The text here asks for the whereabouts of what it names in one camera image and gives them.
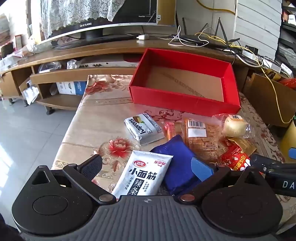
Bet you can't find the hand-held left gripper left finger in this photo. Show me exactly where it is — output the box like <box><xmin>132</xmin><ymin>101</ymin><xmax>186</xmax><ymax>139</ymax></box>
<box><xmin>28</xmin><ymin>154</ymin><xmax>117</xmax><ymax>205</ymax></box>

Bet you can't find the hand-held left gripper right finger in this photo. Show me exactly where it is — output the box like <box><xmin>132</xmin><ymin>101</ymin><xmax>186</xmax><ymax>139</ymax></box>
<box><xmin>179</xmin><ymin>157</ymin><xmax>266</xmax><ymax>207</ymax></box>

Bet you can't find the gold foil snack packet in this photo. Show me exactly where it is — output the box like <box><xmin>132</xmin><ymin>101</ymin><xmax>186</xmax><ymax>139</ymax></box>
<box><xmin>225</xmin><ymin>137</ymin><xmax>257</xmax><ymax>156</ymax></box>

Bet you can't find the red snack packet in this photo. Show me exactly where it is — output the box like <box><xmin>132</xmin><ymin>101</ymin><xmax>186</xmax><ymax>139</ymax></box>
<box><xmin>218</xmin><ymin>145</ymin><xmax>251</xmax><ymax>172</ymax></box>

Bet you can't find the round steamed cake packet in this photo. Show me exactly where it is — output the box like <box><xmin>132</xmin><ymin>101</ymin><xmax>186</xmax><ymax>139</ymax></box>
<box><xmin>213</xmin><ymin>113</ymin><xmax>251</xmax><ymax>139</ymax></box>

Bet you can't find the white spicy strip packet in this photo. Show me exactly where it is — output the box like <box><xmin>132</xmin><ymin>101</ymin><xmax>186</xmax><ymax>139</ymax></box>
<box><xmin>111</xmin><ymin>150</ymin><xmax>174</xmax><ymax>201</ymax></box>

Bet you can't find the small clear cake packet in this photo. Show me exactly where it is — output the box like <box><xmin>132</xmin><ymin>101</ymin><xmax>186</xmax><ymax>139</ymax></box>
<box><xmin>162</xmin><ymin>120</ymin><xmax>185</xmax><ymax>142</ymax></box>

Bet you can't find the red cardboard box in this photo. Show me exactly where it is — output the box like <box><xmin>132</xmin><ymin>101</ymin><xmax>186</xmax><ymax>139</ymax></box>
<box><xmin>129</xmin><ymin>48</ymin><xmax>242</xmax><ymax>117</ymax></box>

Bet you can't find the orange bread packet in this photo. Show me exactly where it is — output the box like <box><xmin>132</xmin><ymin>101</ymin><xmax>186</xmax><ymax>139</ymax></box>
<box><xmin>183</xmin><ymin>117</ymin><xmax>222</xmax><ymax>166</ymax></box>

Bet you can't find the blue snack packet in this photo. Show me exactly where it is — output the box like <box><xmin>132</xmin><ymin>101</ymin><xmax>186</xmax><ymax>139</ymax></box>
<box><xmin>150</xmin><ymin>134</ymin><xmax>208</xmax><ymax>196</ymax></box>

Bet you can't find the white wafer packet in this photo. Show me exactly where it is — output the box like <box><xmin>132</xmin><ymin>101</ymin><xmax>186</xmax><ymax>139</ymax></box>
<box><xmin>124</xmin><ymin>113</ymin><xmax>165</xmax><ymax>146</ymax></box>

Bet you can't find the brown cardboard box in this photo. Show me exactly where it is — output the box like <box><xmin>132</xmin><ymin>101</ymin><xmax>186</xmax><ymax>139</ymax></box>
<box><xmin>243</xmin><ymin>73</ymin><xmax>294</xmax><ymax>128</ymax></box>

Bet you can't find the red plastic bag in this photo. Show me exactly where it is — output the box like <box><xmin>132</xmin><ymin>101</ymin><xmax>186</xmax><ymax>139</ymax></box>
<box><xmin>280</xmin><ymin>78</ymin><xmax>296</xmax><ymax>91</ymax></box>

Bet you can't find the white and blue carton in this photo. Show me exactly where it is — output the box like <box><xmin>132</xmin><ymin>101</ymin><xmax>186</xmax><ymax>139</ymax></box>
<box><xmin>57</xmin><ymin>81</ymin><xmax>87</xmax><ymax>96</ymax></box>

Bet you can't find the silver set-top box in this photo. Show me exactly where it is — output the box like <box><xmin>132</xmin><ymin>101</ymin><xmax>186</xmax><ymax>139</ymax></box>
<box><xmin>79</xmin><ymin>61</ymin><xmax>139</xmax><ymax>69</ymax></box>

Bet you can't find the white power strip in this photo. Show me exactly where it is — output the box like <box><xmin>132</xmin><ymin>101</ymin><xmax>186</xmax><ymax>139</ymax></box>
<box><xmin>242</xmin><ymin>50</ymin><xmax>281</xmax><ymax>70</ymax></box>

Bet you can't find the clear plastic bag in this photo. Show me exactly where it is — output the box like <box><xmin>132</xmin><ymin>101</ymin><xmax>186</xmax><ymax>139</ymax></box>
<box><xmin>38</xmin><ymin>61</ymin><xmax>62</xmax><ymax>73</ymax></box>

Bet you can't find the dark storage shelf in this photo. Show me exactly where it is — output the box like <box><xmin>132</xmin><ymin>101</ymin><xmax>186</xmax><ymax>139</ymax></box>
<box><xmin>277</xmin><ymin>0</ymin><xmax>296</xmax><ymax>77</ymax></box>

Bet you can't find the wooden television stand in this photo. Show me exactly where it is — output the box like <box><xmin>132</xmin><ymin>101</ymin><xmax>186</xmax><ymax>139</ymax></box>
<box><xmin>0</xmin><ymin>38</ymin><xmax>255</xmax><ymax>115</ymax></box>

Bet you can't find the black router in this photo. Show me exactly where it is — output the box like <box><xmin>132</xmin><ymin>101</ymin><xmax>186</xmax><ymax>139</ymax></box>
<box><xmin>178</xmin><ymin>17</ymin><xmax>241</xmax><ymax>49</ymax></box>

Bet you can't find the white lace cloth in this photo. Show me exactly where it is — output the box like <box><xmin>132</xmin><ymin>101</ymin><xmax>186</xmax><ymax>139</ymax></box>
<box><xmin>40</xmin><ymin>0</ymin><xmax>126</xmax><ymax>40</ymax></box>

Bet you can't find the brown cardboard panel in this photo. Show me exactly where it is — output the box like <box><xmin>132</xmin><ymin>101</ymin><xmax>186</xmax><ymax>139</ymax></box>
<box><xmin>157</xmin><ymin>0</ymin><xmax>177</xmax><ymax>26</ymax></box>

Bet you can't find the black television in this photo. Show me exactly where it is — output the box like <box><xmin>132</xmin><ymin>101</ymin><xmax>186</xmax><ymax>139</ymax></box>
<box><xmin>40</xmin><ymin>0</ymin><xmax>162</xmax><ymax>50</ymax></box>

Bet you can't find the yellow cable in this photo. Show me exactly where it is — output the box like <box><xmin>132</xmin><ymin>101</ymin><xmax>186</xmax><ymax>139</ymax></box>
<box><xmin>195</xmin><ymin>0</ymin><xmax>294</xmax><ymax>124</ymax></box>

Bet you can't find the thin white cable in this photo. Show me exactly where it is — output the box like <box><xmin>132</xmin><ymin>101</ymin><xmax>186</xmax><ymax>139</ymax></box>
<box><xmin>168</xmin><ymin>25</ymin><xmax>208</xmax><ymax>47</ymax></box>

